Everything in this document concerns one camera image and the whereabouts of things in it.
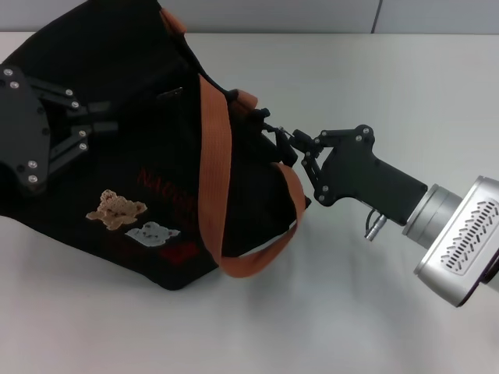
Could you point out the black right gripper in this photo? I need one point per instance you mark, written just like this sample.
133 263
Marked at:
362 171

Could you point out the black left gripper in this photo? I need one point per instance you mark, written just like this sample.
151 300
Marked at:
23 128

